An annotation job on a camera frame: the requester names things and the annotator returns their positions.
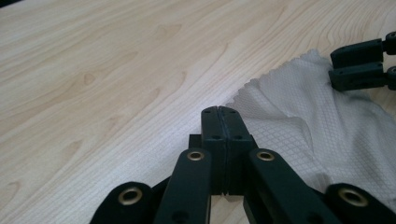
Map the grey-brown cloth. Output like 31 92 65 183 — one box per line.
225 49 396 213

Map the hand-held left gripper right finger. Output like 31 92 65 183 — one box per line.
219 105 259 197

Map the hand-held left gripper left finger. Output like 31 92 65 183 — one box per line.
188 105 226 196

